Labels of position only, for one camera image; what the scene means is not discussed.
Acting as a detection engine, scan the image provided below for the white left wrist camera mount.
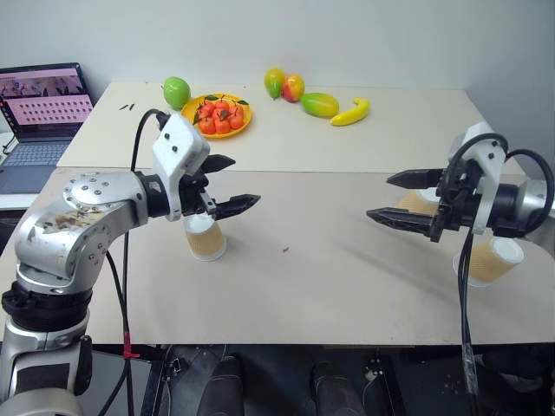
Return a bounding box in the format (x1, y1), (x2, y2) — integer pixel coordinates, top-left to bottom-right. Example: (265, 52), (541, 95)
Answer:
(151, 113), (212, 223)

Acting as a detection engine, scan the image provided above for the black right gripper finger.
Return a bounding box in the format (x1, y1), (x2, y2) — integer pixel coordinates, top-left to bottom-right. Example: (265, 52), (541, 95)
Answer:
(386, 168), (446, 191)
(365, 207), (438, 238)

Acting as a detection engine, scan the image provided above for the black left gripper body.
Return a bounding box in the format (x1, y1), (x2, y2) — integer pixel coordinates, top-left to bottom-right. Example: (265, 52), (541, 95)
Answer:
(179, 153), (219, 218)

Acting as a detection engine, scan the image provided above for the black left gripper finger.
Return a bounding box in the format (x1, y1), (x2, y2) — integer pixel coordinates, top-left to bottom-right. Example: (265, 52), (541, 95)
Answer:
(214, 193), (262, 221)
(203, 153), (237, 175)

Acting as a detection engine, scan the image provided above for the yellow banana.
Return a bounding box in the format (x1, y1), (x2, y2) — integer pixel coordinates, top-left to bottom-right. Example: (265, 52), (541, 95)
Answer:
(330, 97), (371, 127)

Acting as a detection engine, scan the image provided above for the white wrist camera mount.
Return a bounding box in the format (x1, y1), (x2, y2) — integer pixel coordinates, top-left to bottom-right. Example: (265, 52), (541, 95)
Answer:
(151, 113), (212, 223)
(450, 121), (510, 236)

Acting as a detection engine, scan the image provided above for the yellow green mango upright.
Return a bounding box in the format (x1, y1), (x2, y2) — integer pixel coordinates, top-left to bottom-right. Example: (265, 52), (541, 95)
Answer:
(264, 68), (287, 101)

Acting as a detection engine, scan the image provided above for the open grey laptop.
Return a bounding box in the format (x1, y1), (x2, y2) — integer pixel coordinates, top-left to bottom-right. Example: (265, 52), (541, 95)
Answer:
(0, 62), (96, 196)

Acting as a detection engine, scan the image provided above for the brown ribbed paper cup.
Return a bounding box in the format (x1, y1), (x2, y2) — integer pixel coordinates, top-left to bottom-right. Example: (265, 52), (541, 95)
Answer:
(395, 187), (443, 217)
(183, 214), (228, 263)
(452, 237), (526, 289)

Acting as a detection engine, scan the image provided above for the black table frame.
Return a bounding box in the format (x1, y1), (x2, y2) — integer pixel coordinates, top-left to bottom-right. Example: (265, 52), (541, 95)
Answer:
(137, 344), (186, 416)

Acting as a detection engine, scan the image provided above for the green apple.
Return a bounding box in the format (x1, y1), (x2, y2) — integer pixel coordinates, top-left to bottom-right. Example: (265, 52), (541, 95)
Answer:
(161, 76), (193, 110)

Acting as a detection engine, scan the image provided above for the yellow plastic plate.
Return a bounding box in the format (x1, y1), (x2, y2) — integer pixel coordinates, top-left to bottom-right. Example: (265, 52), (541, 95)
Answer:
(180, 93), (254, 141)

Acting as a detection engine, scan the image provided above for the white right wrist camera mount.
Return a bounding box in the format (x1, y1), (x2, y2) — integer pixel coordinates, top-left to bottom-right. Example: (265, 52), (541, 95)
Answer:
(450, 121), (510, 236)

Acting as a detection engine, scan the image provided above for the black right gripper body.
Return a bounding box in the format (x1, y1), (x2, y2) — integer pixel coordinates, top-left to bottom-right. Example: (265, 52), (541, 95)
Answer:
(428, 159), (483, 244)

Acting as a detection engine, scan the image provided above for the red cable tape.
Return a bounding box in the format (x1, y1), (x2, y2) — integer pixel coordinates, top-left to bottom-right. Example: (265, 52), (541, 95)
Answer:
(122, 332), (141, 361)

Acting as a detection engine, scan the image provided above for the dark rounded shape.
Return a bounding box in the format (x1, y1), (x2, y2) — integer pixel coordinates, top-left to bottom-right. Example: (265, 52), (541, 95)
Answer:
(206, 354), (245, 416)
(310, 361), (363, 416)

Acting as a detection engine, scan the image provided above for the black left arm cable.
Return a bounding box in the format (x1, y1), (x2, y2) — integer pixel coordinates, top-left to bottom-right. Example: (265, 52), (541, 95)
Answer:
(97, 107), (170, 416)

